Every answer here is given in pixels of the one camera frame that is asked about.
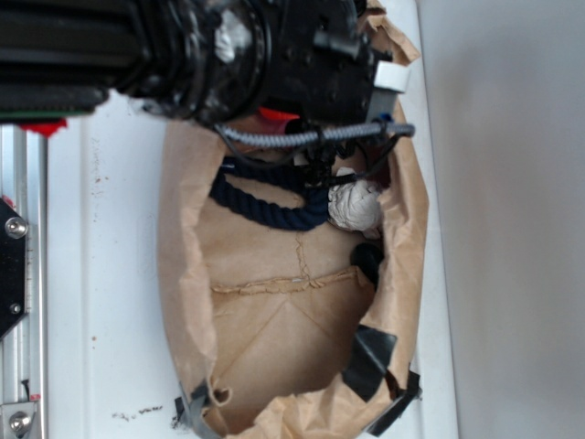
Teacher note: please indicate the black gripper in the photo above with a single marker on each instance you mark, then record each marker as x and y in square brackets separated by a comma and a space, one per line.
[325, 63]

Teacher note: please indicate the orange toy carrot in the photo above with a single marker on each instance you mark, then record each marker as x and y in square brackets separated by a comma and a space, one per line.
[277, 120]

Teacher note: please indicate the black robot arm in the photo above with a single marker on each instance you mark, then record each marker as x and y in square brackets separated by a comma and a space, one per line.
[204, 61]

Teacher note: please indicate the crumpled white paper ball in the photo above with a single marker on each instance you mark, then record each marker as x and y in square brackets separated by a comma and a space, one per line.
[355, 207]

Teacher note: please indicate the dark green toy cucumber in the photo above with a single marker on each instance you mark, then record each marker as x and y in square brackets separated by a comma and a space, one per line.
[367, 257]

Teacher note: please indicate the brown paper bag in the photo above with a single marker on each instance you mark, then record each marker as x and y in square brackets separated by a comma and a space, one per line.
[273, 332]

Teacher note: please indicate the white plastic tray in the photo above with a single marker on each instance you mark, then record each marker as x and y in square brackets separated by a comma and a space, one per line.
[110, 374]

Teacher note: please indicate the aluminium frame rail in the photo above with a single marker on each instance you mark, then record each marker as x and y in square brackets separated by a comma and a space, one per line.
[24, 351]

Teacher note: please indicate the black metal bracket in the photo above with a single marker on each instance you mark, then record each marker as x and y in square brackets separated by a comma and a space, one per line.
[13, 263]

